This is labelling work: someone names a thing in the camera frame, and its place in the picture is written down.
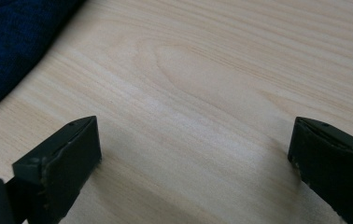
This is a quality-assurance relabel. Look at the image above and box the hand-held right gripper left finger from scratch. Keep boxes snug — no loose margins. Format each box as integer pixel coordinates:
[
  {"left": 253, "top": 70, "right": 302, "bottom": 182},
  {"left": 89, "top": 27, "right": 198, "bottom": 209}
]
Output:
[{"left": 6, "top": 115, "right": 103, "bottom": 224}]

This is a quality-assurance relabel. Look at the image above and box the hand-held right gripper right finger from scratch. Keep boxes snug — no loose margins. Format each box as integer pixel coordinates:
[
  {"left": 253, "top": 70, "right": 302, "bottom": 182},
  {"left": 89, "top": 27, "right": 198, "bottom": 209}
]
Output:
[{"left": 287, "top": 116, "right": 353, "bottom": 224}]

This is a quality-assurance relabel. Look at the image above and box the dark blue knitted cloth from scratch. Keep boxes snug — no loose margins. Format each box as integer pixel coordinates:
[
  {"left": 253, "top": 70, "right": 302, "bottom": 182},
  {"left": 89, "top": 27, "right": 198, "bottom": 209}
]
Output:
[{"left": 0, "top": 0, "right": 87, "bottom": 120}]

